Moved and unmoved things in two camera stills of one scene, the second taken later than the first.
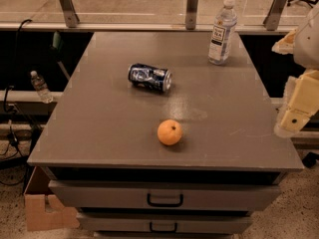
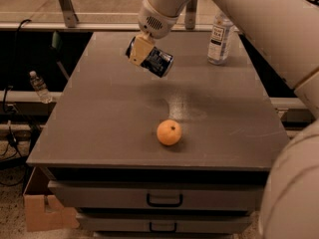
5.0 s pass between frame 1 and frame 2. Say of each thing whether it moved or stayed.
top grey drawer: stayed
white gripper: moved
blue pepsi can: moved
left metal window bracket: stayed
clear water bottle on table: stayed
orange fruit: stayed
